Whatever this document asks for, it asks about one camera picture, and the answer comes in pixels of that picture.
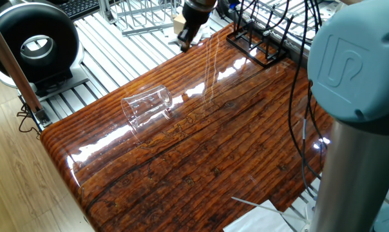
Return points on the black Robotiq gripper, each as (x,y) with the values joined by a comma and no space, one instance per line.
(196,17)

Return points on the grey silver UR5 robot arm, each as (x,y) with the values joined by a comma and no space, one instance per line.
(355,80)

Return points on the black metal cup rack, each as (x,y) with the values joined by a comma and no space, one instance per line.
(255,53)

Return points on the crumpled paper and box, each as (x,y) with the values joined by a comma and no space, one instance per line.
(202,32)

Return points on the black keyboard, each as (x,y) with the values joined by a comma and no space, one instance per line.
(78,8)

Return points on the glossy wood-grain table mat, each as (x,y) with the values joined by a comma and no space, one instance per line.
(197,154)

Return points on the aluminium plate with holes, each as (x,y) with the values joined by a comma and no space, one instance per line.
(326,8)

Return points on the white paper sheet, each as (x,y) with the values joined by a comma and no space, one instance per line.
(255,219)

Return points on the grey aluminium side rail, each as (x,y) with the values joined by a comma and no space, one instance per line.
(299,54)

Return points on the aluminium frame post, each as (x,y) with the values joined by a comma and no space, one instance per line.
(11,64)

